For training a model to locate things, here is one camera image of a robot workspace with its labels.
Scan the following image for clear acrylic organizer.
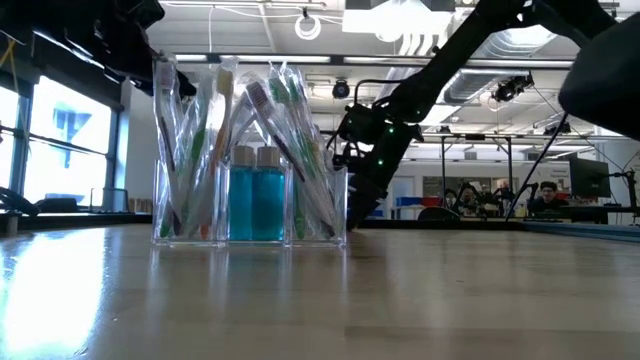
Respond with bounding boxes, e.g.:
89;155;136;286
151;158;350;248

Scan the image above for black computer monitor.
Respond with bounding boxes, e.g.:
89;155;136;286
568;157;612;199

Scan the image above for black station frame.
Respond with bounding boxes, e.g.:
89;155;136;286
438;133;515;202

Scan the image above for silver ventilation duct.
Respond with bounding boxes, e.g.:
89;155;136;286
372;0;584;114

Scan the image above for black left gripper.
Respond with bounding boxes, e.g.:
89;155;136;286
102;47;197;99

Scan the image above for long ceiling light bar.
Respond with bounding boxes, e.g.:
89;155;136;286
172;52;576;70

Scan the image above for black office chair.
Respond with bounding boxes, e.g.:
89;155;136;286
417;205;462;224

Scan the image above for yellow cable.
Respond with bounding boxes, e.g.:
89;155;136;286
0;38;17;70

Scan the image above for person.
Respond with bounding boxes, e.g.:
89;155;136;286
528;180;566;215
493;178;515;207

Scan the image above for white cable coil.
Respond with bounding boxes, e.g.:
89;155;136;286
293;13;323;42

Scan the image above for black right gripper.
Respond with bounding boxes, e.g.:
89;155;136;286
329;102;425;233

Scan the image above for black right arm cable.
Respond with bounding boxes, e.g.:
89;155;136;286
503;112;572;222

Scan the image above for teal mouthwash bottle white cap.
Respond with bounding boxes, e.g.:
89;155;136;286
251;145;287;243
228;144;257;242

